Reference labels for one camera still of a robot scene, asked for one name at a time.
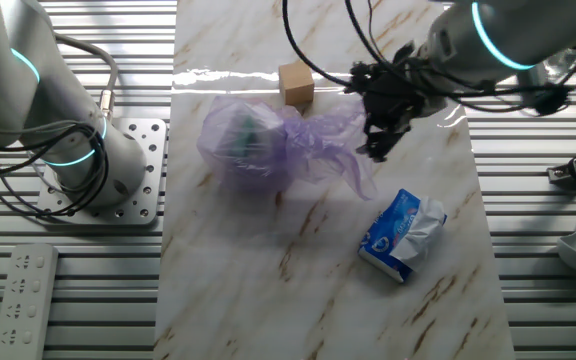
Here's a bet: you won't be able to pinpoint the white green block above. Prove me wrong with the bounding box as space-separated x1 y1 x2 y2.
230 115 260 161

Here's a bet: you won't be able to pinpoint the purple translucent plastic bag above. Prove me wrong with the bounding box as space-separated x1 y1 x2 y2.
196 95 378 202

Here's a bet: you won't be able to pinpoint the thick gray cable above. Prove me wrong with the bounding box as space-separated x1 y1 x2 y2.
53 33 120 123

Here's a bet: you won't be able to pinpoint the blue white tissue pack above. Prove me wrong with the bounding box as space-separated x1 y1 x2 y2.
357 188 448 284

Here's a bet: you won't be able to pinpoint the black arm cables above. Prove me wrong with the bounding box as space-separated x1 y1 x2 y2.
281 0 576 117

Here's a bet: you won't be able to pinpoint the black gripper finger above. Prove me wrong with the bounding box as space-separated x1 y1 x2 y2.
386 115 417 151
356 117 395 164

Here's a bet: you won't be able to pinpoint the wooden cube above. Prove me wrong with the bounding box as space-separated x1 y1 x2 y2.
277 60 316 107

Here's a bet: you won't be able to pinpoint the black base cable bundle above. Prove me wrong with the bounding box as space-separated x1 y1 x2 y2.
0 121 111 219

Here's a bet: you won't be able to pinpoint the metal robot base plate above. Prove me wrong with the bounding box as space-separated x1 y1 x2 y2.
35 117 168 226

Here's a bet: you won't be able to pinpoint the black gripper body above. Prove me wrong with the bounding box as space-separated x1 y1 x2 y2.
350 45 428 124

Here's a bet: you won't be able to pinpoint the white power strip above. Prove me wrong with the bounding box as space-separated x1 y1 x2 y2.
0 242 60 360

